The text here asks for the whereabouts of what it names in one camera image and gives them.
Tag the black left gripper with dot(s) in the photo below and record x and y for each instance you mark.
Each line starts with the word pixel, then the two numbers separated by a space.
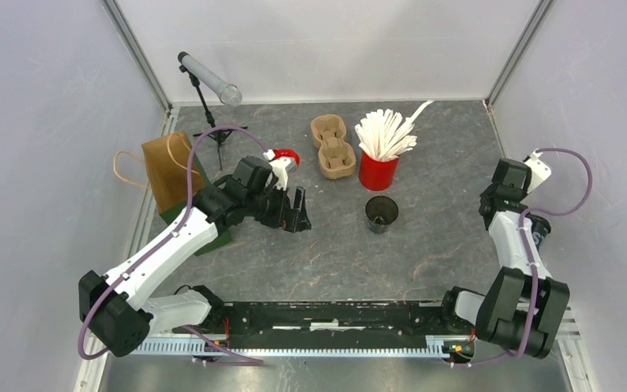
pixel 290 220

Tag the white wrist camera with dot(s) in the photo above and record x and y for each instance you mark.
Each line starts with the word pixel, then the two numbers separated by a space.
pixel 540 171
pixel 281 168

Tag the brown cardboard cup carrier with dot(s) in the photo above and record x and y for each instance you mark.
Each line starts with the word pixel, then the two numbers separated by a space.
pixel 336 157

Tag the brown paper bag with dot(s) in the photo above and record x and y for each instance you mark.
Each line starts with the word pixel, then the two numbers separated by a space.
pixel 168 167

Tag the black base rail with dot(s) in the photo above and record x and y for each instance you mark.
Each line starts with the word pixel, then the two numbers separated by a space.
pixel 335 325

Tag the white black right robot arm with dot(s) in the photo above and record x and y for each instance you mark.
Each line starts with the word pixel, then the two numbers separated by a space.
pixel 524 306

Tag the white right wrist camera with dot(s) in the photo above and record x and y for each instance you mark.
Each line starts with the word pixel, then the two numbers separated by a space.
pixel 540 171

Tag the grey microphone on stand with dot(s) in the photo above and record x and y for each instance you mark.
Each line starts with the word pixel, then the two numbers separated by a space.
pixel 227 93

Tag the red cylindrical straw holder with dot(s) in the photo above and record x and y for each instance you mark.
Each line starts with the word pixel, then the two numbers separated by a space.
pixel 376 175

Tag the dark translucent cup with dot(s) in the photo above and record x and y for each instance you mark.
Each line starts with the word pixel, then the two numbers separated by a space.
pixel 540 229
pixel 381 212

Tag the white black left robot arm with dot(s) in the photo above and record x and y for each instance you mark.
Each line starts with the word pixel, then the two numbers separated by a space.
pixel 117 307

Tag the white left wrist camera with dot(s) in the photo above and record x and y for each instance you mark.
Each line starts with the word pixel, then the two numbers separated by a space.
pixel 281 168

